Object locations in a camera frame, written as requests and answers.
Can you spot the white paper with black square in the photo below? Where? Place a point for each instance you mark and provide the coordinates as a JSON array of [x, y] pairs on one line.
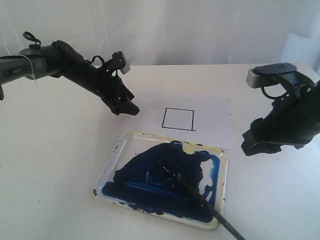
[[199, 120]]

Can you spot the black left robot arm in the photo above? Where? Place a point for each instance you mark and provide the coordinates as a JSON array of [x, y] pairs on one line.
[[59, 59]]

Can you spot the white curtain backdrop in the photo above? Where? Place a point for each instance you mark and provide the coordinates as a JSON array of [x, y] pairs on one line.
[[170, 32]]

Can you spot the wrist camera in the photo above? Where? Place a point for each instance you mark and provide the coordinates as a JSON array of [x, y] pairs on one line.
[[118, 62], [268, 75]]

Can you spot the black paintbrush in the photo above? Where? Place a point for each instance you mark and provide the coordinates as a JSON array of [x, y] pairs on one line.
[[203, 202]]

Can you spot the white paint tray blue paint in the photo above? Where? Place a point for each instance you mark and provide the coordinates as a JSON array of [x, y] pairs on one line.
[[139, 175]]

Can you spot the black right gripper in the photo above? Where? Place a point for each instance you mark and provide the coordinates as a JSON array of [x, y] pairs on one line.
[[294, 119]]

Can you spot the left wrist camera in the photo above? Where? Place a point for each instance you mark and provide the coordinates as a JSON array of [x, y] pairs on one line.
[[118, 62]]

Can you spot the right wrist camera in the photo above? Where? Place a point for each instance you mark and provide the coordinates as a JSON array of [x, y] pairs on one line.
[[268, 75]]

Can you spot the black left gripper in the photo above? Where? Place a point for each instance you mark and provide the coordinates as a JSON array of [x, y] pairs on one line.
[[109, 87]]

